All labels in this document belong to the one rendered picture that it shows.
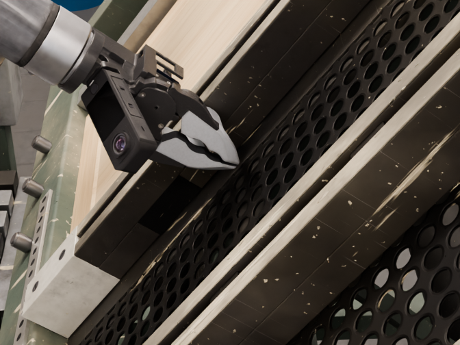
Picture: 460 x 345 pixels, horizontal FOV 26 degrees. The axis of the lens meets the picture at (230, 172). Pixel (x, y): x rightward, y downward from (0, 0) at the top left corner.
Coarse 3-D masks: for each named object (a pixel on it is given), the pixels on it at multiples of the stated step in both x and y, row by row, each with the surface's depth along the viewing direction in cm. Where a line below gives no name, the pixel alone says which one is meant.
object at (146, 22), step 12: (156, 0) 167; (168, 0) 166; (144, 12) 169; (156, 12) 167; (132, 24) 172; (144, 24) 168; (156, 24) 168; (120, 36) 175; (132, 36) 170; (144, 36) 170; (132, 48) 171; (84, 108) 177
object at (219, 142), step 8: (184, 120) 106; (192, 120) 106; (200, 120) 106; (216, 120) 111; (184, 128) 107; (192, 128) 107; (200, 128) 107; (208, 128) 107; (192, 136) 107; (200, 136) 107; (208, 136) 107; (216, 136) 107; (224, 136) 108; (208, 144) 108; (216, 144) 108; (224, 144) 108; (232, 144) 109; (216, 152) 109; (224, 152) 109; (232, 152) 109; (224, 160) 109; (232, 160) 110
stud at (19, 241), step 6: (18, 234) 149; (24, 234) 150; (12, 240) 149; (18, 240) 149; (24, 240) 149; (30, 240) 150; (12, 246) 150; (18, 246) 149; (24, 246) 149; (30, 246) 150; (24, 252) 150
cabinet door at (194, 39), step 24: (192, 0) 157; (216, 0) 147; (240, 0) 137; (264, 0) 129; (168, 24) 161; (192, 24) 151; (216, 24) 141; (240, 24) 132; (168, 48) 155; (192, 48) 145; (216, 48) 136; (192, 72) 139; (96, 144) 161; (96, 168) 154; (96, 192) 149
